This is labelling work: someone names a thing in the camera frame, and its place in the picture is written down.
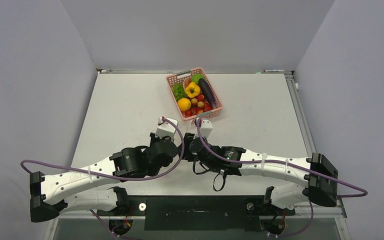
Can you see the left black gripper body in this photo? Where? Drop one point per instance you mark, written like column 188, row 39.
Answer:
column 154, row 138

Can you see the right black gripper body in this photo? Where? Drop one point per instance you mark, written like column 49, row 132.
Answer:
column 187, row 154

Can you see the yellow orange lemon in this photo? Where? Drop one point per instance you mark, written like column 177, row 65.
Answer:
column 184, row 104

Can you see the yellow bell pepper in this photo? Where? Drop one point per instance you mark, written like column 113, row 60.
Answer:
column 193, row 90

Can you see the pink plastic basket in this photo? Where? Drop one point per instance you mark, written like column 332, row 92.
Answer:
column 179, row 77

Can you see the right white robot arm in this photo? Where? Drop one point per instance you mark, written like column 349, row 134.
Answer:
column 307, row 179

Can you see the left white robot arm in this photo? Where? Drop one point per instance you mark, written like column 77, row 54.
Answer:
column 51, row 195

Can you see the red strawberries pile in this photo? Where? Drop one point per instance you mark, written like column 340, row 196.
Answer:
column 199, row 105

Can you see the purple eggplant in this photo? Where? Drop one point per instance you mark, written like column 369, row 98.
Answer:
column 207, row 92

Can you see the green grapes bunch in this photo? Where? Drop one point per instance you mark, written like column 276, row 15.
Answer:
column 178, row 91

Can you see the watermelon slice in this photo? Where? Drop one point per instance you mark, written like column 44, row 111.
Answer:
column 186, row 82

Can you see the green round fruit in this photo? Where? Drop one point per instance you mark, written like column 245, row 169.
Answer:
column 196, row 77

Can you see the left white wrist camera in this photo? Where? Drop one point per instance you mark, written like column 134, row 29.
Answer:
column 165, row 129

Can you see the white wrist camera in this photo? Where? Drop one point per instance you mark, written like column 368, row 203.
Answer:
column 165, row 129
column 204, row 126

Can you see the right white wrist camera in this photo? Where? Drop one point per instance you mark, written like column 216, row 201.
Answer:
column 204, row 126

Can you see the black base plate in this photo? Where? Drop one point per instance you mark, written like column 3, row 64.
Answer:
column 198, row 213

